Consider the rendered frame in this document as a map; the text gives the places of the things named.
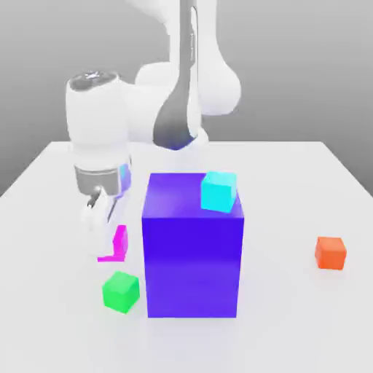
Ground small magenta cube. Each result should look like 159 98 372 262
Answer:
97 224 128 263

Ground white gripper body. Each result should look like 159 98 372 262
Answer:
80 191 119 236

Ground large blue box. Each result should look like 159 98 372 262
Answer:
141 172 245 319

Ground small orange cube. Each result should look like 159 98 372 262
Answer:
314 236 348 271

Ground small cyan cube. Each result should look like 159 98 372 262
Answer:
200 170 237 214

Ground small green cube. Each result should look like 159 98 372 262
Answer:
101 270 141 315

